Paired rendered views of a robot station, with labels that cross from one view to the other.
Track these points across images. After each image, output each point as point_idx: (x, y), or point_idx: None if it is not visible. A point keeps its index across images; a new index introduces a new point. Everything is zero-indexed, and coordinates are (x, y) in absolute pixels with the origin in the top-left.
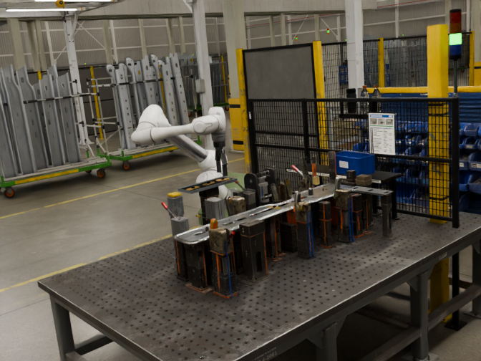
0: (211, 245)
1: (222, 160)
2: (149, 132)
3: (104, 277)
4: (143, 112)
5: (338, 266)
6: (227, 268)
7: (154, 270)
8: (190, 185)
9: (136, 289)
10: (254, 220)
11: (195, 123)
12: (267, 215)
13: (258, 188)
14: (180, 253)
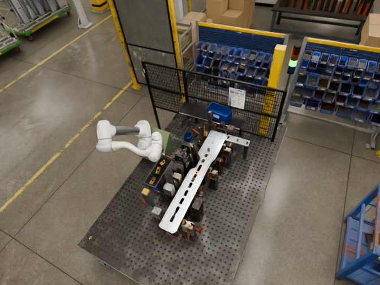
0: (184, 229)
1: (165, 159)
2: (109, 147)
3: (115, 233)
4: (98, 129)
5: (233, 194)
6: (193, 234)
7: (140, 218)
8: (148, 175)
9: (141, 242)
10: (197, 200)
11: (151, 158)
12: (198, 185)
13: (184, 162)
14: (159, 221)
